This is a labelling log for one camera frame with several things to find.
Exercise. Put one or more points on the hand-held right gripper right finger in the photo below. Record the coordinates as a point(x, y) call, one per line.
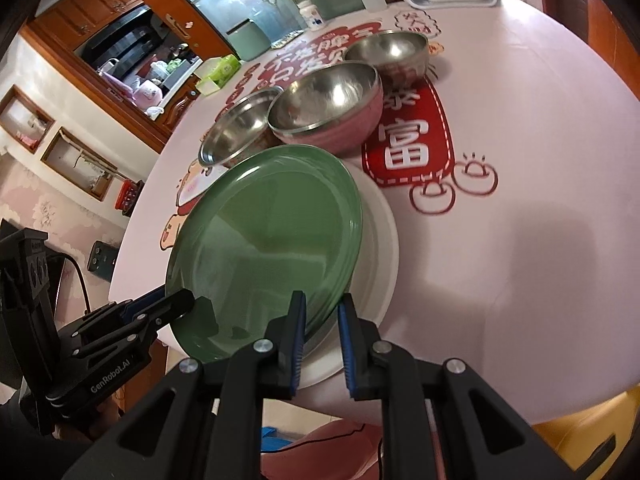
point(346, 347)

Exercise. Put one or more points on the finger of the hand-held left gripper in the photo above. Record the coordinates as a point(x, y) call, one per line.
point(145, 301)
point(170, 305)

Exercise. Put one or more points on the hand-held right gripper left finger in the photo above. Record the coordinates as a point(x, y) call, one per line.
point(299, 340)

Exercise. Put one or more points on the white plate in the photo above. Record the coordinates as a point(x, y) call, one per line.
point(377, 260)

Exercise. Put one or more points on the green plate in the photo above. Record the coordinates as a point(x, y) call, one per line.
point(260, 240)

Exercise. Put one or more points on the pink steel bowl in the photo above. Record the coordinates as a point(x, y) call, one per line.
point(340, 132)

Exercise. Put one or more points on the wide-rimmed steel bowl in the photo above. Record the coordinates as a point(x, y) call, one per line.
point(240, 125)

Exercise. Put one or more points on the pink electric kettle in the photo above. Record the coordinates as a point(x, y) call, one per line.
point(147, 94)

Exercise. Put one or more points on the green tissue box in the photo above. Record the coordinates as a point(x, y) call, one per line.
point(220, 70)

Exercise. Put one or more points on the yellow plastic stool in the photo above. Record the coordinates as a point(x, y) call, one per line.
point(575, 435)

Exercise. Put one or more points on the printed pink tablecloth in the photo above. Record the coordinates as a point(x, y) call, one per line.
point(525, 160)

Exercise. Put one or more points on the black range hood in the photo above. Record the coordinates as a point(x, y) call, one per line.
point(120, 40)

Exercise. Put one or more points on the pale green canister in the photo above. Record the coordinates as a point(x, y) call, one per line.
point(247, 40)

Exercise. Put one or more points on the foil blister pack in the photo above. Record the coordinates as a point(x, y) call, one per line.
point(287, 39)

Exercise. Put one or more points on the patterned steel bowl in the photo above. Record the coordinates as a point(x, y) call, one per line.
point(387, 47)

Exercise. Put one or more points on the white pill bottle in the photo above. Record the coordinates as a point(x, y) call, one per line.
point(311, 16)

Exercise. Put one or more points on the red wall socket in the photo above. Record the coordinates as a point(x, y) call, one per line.
point(127, 195)

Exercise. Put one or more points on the wooden framed wall niche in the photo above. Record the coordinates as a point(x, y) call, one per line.
point(25, 117)
point(75, 165)

